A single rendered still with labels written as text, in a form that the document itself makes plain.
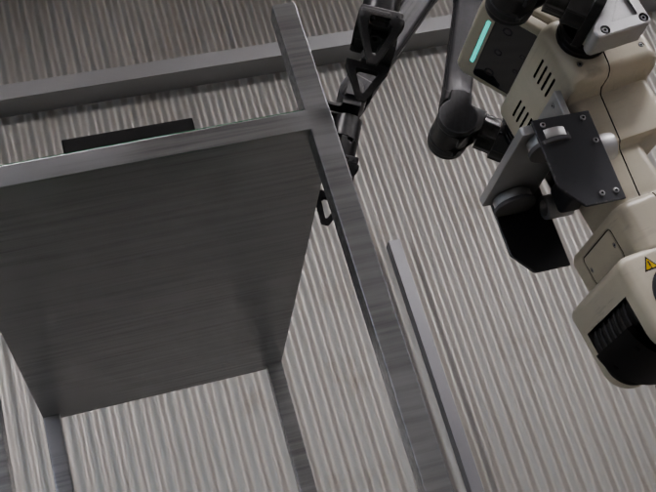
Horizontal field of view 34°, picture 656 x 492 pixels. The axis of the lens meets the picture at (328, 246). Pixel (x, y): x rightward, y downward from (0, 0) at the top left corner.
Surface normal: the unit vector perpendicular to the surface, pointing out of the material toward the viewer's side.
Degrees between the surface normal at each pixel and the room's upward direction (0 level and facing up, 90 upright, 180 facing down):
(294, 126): 90
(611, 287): 98
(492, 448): 90
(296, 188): 180
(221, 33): 90
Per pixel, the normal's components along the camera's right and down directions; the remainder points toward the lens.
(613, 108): 0.13, -0.42
